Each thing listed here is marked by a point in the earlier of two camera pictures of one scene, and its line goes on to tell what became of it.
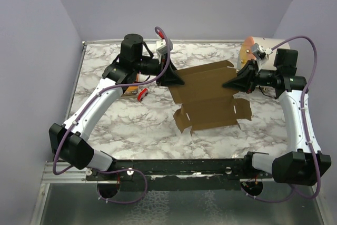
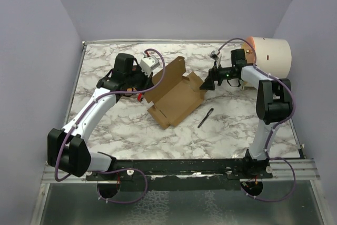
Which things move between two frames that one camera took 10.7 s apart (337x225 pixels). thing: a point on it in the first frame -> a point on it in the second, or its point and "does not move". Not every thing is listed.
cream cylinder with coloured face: (245, 54) does not move
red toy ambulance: (142, 94) does not move
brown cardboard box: (206, 102) -> (177, 95)
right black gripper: (250, 72) -> (214, 75)
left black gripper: (171, 77) -> (147, 84)
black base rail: (176, 174) does not move
